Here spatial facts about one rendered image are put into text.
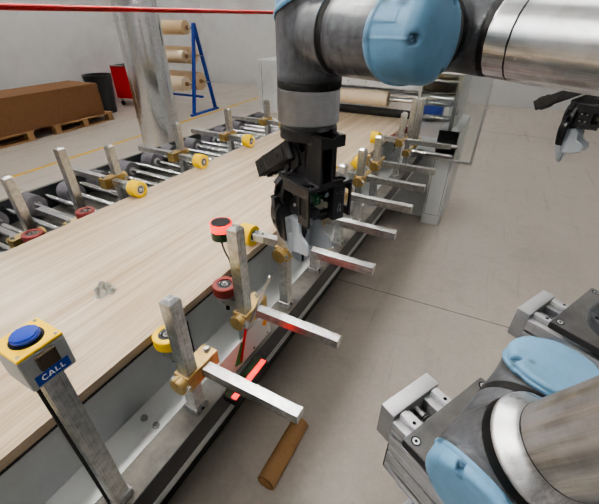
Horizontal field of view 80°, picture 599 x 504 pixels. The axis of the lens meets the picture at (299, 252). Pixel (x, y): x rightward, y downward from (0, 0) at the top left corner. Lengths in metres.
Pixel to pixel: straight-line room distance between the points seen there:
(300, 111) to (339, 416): 1.67
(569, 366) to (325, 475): 1.37
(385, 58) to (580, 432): 0.34
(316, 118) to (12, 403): 0.92
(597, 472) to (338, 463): 1.49
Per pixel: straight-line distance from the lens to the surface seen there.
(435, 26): 0.35
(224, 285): 1.18
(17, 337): 0.69
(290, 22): 0.42
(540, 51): 0.42
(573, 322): 1.06
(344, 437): 1.88
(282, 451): 1.75
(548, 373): 0.54
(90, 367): 1.07
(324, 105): 0.43
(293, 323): 1.10
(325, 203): 0.47
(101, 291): 1.28
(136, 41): 4.84
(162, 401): 1.29
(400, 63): 0.34
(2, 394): 1.12
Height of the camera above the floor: 1.63
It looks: 33 degrees down
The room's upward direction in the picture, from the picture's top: straight up
